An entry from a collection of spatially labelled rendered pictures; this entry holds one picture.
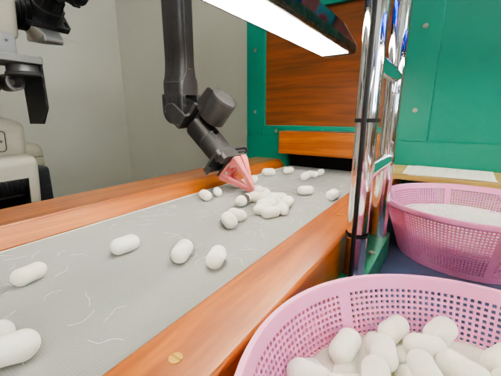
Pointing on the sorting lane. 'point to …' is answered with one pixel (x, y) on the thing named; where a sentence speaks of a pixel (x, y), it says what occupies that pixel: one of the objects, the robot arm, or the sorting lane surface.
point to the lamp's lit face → (279, 24)
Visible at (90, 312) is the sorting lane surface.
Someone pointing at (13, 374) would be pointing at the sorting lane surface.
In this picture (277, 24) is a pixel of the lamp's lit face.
